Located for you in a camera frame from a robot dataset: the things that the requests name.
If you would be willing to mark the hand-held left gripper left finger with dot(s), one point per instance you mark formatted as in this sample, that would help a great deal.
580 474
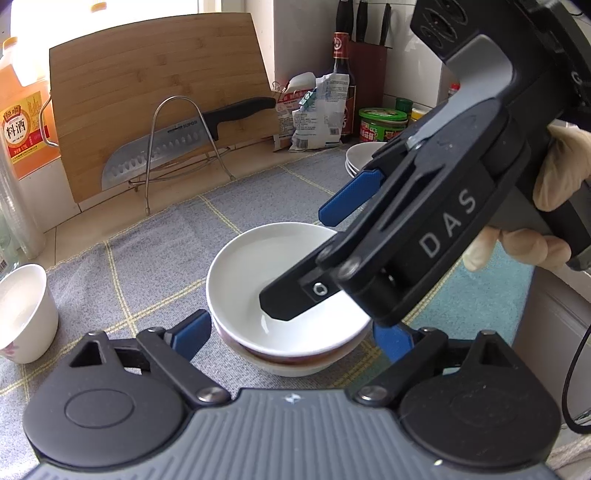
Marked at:
194 332

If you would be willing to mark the yellow-lidded spice jar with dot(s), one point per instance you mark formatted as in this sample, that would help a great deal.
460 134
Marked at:
418 113

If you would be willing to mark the window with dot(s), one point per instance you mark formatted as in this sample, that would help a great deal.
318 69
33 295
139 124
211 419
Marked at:
152 5

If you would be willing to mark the dark soy sauce bottle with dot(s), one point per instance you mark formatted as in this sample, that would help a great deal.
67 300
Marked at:
344 69

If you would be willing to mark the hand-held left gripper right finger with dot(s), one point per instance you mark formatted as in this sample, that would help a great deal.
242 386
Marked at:
392 344

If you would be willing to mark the orange cooking wine bottle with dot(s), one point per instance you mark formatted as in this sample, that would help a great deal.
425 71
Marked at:
23 92

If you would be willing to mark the green clip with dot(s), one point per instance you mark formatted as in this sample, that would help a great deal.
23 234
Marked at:
308 99

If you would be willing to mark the white floral bowl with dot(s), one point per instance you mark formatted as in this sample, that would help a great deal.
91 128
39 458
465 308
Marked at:
244 277
27 314
295 369

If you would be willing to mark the small green container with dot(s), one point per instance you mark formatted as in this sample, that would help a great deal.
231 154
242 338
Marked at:
403 104

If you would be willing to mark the white plastic packet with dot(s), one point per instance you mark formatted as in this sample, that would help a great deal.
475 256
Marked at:
318 120

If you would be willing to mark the bamboo cutting board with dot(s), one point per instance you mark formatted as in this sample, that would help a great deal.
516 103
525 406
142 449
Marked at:
138 69

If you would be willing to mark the grey and teal checkered towel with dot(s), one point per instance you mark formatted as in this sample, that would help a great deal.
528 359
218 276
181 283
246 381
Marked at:
161 258

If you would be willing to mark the yellow-capped plastic jug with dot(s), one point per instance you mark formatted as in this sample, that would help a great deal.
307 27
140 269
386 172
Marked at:
99 7

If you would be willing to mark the metal binder clip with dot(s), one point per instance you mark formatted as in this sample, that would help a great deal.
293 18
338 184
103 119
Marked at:
278 88

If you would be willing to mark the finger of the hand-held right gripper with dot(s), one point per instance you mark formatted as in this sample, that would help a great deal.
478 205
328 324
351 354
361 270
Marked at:
344 203
295 295

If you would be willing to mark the green-lidded sauce jar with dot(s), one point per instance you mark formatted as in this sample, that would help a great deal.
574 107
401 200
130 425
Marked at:
381 131

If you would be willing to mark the person's right hand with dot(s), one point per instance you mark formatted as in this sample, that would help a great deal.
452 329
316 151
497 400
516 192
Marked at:
568 161

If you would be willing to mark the stack of clear plastic cups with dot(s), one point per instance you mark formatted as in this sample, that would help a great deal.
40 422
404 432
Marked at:
18 207

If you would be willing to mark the dark brown knife block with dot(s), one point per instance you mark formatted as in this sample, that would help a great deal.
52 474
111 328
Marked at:
369 78

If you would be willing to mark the white and orange packet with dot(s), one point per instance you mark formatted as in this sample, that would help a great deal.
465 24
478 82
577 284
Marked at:
282 115

